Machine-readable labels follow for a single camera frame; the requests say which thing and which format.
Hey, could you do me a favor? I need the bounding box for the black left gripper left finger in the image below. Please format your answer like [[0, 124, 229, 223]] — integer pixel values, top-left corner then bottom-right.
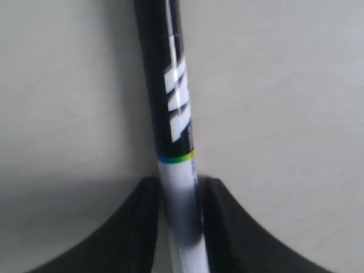
[[31, 176, 160, 272]]

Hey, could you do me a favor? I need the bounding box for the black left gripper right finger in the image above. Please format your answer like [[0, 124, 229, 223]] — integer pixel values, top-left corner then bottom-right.
[[199, 176, 330, 273]]

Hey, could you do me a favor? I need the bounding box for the black and white marker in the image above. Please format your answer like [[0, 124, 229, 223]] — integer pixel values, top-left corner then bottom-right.
[[134, 1, 209, 272]]

